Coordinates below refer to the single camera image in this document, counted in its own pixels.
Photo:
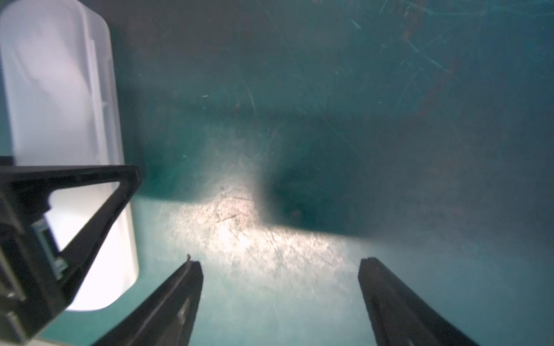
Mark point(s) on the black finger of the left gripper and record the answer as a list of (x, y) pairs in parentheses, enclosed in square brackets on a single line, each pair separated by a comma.
[(39, 280)]

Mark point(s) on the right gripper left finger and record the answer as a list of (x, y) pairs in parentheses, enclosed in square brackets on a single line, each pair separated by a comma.
[(167, 316)]

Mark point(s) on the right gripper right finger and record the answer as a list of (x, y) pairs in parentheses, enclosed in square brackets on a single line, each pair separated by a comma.
[(398, 315)]

